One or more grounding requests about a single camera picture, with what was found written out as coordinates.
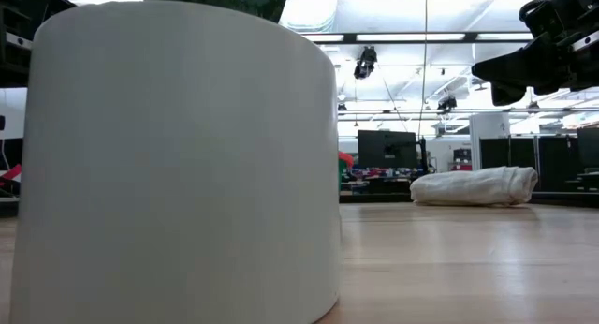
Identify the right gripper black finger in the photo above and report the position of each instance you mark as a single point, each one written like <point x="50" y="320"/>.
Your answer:
<point x="536" y="57"/>
<point x="507" y="91"/>

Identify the teal basket orange rim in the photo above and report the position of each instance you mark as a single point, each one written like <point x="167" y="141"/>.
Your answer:
<point x="345" y="160"/>

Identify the white pillar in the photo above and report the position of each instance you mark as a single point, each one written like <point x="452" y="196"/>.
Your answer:
<point x="489" y="141"/>

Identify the black ceiling device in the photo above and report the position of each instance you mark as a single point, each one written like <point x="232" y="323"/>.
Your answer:
<point x="447" y="104"/>

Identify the black partition cabinets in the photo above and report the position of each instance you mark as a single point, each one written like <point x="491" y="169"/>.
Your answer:
<point x="552" y="160"/>

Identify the red box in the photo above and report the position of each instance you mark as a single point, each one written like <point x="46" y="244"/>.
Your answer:
<point x="462" y="162"/>

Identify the dark monitor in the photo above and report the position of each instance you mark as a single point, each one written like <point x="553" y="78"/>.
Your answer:
<point x="588" y="148"/>

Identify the white folded cloth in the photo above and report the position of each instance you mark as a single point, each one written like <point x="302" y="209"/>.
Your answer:
<point x="472" y="186"/>

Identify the black rig crossbar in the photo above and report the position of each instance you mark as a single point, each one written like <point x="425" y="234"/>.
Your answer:
<point x="412" y="38"/>

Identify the red and black object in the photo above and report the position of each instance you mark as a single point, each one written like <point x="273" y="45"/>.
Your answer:
<point x="11" y="174"/>

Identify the black computer monitor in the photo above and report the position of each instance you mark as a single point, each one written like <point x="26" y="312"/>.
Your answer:
<point x="386" y="148"/>

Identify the cluttered workbench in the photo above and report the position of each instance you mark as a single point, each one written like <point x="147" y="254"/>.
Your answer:
<point x="379" y="174"/>

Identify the white round plant pot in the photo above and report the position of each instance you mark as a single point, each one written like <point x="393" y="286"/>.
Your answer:
<point x="178" y="174"/>

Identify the black overhead camera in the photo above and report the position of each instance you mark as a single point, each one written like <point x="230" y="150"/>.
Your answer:
<point x="365" y="62"/>

